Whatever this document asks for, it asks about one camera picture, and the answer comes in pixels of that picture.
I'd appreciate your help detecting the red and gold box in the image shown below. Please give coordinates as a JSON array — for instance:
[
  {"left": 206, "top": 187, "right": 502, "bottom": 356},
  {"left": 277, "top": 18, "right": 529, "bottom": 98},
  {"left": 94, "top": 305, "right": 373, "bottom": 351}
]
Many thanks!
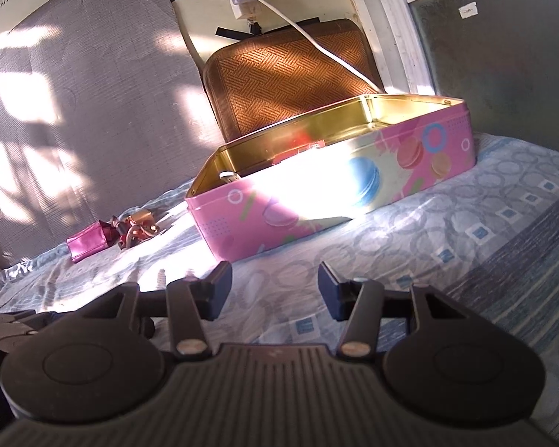
[{"left": 272, "top": 133, "right": 327, "bottom": 166}]

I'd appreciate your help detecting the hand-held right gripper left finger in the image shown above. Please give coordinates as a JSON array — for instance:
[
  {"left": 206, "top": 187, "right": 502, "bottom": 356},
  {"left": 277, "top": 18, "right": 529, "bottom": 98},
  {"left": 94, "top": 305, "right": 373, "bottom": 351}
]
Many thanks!
[{"left": 86, "top": 261, "right": 234, "bottom": 359}]

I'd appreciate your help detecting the grey woven headboard panel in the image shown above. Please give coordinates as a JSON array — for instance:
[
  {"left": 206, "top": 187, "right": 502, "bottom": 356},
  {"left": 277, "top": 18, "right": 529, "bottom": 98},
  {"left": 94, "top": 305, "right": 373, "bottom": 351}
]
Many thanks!
[{"left": 0, "top": 0, "right": 229, "bottom": 261}]

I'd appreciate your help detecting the white charging cable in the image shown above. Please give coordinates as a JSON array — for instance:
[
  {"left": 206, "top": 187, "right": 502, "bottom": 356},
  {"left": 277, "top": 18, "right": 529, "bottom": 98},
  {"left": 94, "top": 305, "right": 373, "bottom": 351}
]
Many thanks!
[{"left": 224, "top": 0, "right": 383, "bottom": 93}]

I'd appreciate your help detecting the pink biscuit tin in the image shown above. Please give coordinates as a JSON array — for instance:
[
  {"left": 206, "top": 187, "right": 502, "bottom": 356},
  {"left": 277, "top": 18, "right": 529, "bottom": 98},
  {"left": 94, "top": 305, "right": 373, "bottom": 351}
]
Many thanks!
[{"left": 185, "top": 94, "right": 477, "bottom": 263}]

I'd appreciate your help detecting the magenta pouch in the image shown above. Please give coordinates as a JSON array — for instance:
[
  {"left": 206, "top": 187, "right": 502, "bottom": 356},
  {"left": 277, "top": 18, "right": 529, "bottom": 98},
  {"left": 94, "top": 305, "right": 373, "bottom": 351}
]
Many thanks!
[{"left": 66, "top": 222, "right": 113, "bottom": 264}]

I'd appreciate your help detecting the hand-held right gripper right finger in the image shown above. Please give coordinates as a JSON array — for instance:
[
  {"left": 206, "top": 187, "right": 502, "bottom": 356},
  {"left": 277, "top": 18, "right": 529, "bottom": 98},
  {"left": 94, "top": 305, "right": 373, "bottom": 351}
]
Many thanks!
[{"left": 318, "top": 261, "right": 467, "bottom": 360}]

